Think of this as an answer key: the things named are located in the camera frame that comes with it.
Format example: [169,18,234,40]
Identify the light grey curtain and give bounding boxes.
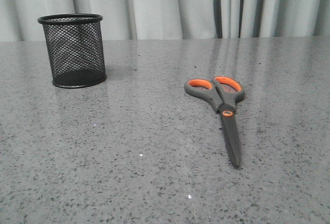
[1,0,329,42]

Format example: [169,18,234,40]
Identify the black mesh pen holder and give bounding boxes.
[38,13,107,88]

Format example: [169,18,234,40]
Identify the grey orange scissors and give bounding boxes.
[184,76,245,168]

